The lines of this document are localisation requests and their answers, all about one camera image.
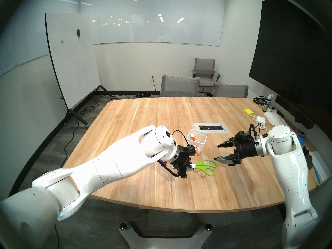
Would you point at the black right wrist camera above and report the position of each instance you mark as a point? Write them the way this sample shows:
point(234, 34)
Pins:
point(243, 136)

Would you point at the white mesh pen holder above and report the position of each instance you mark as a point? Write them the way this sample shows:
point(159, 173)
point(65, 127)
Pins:
point(203, 138)

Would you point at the dark gray small box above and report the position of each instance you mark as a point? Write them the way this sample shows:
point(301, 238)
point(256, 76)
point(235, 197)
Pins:
point(310, 161)

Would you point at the orange white Expo marker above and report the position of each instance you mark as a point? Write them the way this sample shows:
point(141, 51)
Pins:
point(193, 140)

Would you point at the side wall whiteboard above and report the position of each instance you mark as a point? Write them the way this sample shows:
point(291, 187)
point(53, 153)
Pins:
point(18, 48)

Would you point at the silver table outlet box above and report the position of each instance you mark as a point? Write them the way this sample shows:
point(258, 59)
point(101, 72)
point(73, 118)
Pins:
point(211, 127)

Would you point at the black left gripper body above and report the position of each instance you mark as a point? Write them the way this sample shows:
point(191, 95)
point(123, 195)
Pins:
point(181, 160)

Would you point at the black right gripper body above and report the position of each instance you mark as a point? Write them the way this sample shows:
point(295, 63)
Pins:
point(246, 150)

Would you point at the whiteboard cleaner spray bottle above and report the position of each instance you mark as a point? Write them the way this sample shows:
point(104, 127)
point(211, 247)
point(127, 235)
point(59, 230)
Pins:
point(265, 104)

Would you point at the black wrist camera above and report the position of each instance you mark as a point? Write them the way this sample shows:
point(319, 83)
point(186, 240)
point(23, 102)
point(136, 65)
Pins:
point(188, 150)
point(243, 136)

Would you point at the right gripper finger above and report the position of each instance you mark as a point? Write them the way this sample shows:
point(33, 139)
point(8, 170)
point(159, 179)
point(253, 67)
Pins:
point(228, 159)
point(229, 143)

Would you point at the white crumpled plastic sheet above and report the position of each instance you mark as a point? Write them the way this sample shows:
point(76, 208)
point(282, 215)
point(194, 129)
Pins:
point(275, 118)

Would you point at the gray office chair with armrests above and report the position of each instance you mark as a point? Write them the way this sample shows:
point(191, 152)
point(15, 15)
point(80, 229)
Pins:
point(205, 67)

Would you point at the rolling white whiteboard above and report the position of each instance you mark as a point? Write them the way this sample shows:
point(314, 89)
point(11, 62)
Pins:
point(72, 61)

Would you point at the gray mesh office chair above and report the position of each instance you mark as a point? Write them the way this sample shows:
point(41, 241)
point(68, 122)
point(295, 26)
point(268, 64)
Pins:
point(179, 86)
point(230, 90)

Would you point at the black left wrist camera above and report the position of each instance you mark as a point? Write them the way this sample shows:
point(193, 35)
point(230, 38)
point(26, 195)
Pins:
point(188, 150)

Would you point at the blue flat plastic piece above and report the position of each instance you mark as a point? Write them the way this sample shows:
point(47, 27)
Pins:
point(302, 140)

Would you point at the small black bottle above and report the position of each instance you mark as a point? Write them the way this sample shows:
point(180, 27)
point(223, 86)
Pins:
point(305, 150)

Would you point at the large black wall screen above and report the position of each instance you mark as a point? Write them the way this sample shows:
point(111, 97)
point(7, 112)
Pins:
point(290, 56)

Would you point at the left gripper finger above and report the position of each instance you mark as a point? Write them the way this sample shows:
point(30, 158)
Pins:
point(190, 163)
point(184, 173)

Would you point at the bright blue thin stick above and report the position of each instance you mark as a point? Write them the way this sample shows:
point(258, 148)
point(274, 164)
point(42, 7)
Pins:
point(317, 173)

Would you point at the black video sound bar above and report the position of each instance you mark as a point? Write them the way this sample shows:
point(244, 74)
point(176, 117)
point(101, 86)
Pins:
point(293, 110)

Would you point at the white power adapter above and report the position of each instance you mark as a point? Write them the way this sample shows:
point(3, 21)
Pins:
point(260, 119)

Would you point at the white paper sheet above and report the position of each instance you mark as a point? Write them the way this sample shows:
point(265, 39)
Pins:
point(323, 165)

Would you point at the wide glass wall board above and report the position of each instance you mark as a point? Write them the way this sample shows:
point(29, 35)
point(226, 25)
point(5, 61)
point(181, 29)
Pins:
point(160, 20)

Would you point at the yellow sticky note pad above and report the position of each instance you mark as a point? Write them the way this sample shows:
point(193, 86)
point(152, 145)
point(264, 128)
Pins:
point(248, 111)

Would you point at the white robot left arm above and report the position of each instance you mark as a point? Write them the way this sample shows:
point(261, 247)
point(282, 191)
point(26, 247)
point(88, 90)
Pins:
point(103, 168)

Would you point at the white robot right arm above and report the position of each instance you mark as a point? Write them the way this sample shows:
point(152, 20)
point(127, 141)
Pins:
point(293, 173)

